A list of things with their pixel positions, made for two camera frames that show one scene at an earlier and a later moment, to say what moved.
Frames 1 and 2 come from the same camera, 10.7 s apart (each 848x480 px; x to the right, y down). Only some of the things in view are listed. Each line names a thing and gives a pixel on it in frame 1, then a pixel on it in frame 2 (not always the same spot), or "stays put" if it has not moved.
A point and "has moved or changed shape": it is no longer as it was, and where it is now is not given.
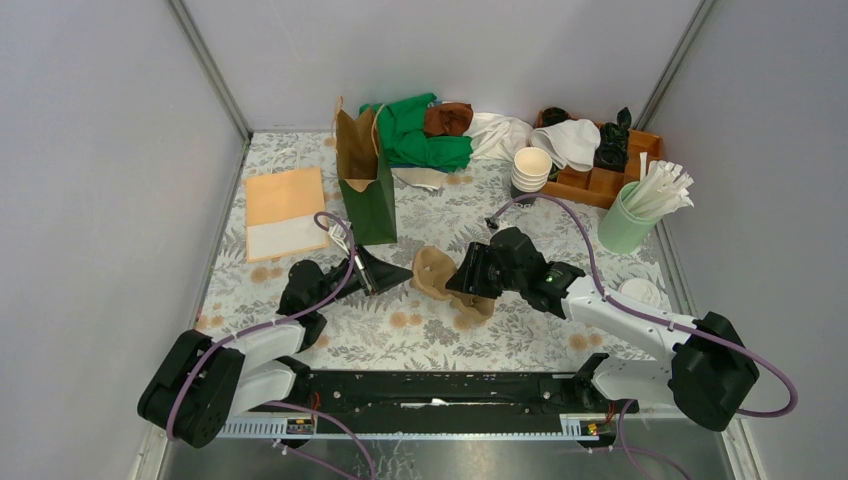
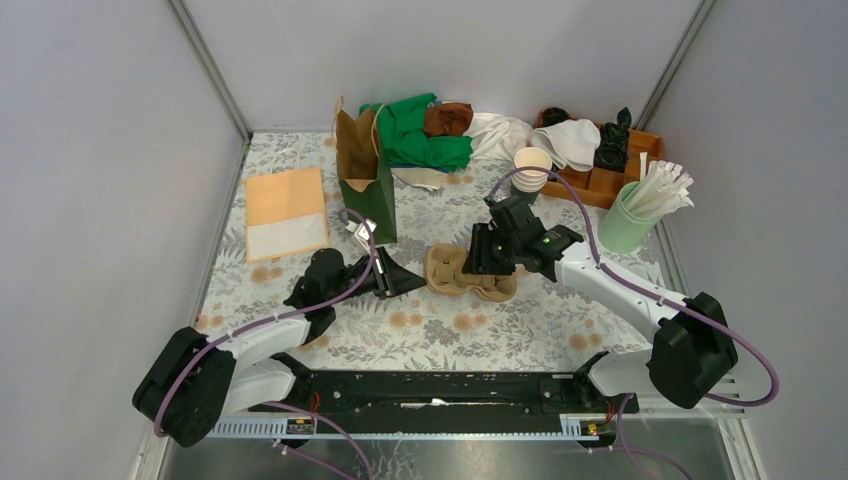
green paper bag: [364, 176] stays put
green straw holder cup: [622, 230] stays put
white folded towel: [570, 142] stays put
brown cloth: [448, 119] stays put
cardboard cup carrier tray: [431, 269] has moved or changed shape
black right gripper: [464, 280] → [478, 260]
